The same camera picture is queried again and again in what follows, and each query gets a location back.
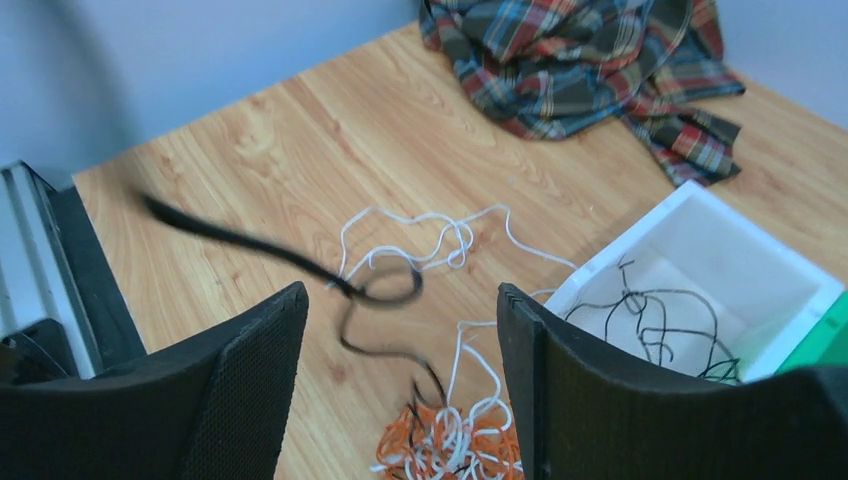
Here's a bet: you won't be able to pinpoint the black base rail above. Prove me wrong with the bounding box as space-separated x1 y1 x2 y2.
1 163 147 378

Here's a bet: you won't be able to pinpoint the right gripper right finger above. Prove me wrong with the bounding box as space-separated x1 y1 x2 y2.
496 283 847 479

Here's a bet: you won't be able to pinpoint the plaid cloth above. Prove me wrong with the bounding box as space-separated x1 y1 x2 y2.
419 0 745 185

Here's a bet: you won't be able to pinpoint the orange white black cables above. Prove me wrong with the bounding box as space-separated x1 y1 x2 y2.
369 320 531 480

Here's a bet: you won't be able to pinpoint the white plastic bin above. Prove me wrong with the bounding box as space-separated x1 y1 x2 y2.
546 182 844 384

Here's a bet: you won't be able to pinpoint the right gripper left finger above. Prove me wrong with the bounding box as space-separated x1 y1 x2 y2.
1 282 309 479

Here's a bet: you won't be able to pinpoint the green plastic bin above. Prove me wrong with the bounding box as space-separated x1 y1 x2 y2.
777 292 847 373

